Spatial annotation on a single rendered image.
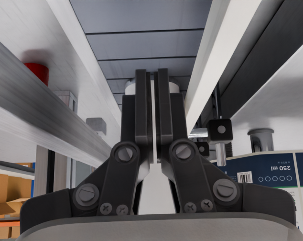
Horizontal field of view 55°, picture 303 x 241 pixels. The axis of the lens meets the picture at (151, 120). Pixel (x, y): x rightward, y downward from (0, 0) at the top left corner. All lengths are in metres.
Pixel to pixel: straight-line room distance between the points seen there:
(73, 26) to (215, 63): 0.09
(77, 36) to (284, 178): 0.43
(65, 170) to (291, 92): 0.30
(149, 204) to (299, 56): 0.17
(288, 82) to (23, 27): 0.26
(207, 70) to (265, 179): 0.38
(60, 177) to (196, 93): 0.27
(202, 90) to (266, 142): 0.35
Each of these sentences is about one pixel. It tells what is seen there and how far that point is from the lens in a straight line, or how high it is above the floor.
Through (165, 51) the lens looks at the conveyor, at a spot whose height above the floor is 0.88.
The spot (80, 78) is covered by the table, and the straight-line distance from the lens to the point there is 0.40.
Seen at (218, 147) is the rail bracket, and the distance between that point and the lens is 0.39.
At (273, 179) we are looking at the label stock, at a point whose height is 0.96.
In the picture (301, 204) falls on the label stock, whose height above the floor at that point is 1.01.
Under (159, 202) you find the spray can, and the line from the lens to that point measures 0.23.
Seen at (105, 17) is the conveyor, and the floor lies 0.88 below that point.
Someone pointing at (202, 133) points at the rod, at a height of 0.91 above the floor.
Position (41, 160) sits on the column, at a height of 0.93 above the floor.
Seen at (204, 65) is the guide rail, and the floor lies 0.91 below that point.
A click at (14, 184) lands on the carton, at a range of 3.24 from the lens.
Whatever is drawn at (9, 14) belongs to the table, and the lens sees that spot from 0.29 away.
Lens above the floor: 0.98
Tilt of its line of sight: 14 degrees down
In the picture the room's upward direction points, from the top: 178 degrees clockwise
